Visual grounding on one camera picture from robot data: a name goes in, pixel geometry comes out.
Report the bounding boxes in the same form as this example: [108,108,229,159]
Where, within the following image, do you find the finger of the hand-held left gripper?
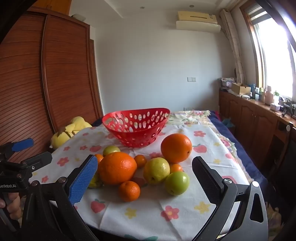
[0,138,35,158]
[6,152,53,173]

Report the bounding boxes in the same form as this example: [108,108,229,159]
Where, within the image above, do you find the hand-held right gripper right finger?
[192,156,269,241]

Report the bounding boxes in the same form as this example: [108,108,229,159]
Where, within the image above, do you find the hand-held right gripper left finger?
[22,154,99,241]

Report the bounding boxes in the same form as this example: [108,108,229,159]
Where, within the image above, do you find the small yellow fruit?
[88,173,104,189]

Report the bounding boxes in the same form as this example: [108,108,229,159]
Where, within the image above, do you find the green apple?
[164,171,190,196]

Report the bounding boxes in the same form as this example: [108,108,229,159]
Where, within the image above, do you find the large orange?
[161,133,193,164]
[98,152,137,185]

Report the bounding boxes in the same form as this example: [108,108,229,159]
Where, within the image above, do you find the small pale green fruit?
[103,146,121,157]

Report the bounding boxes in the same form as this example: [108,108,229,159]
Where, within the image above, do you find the yellow-green lemon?
[143,157,171,184]

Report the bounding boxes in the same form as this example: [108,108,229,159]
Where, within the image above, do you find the red perforated plastic basket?
[102,108,171,148]

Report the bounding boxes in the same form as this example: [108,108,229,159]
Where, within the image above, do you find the person's left hand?
[0,192,22,220]

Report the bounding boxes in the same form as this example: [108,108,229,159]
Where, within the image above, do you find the yellow plush toy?
[50,116,92,149]

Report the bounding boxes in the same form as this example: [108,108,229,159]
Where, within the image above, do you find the dark blue blanket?
[208,110,269,186]

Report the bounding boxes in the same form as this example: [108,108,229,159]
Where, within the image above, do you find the white flower-print cloth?
[29,124,255,240]

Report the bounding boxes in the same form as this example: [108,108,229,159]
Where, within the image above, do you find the brown wooden wardrobe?
[0,7,104,163]

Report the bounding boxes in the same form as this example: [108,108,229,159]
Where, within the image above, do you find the brown wooden cabinet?
[218,89,296,183]

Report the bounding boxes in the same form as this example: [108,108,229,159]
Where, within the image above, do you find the open cardboard box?
[231,83,251,95]

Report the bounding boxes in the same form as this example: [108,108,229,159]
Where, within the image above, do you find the pile of packets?
[220,77,236,90]

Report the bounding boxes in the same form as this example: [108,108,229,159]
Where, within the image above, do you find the black gadget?
[279,97,296,116]

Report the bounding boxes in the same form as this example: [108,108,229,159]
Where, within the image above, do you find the patterned curtain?
[220,9,244,84]

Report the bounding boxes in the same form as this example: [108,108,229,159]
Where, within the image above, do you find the window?
[240,0,296,102]

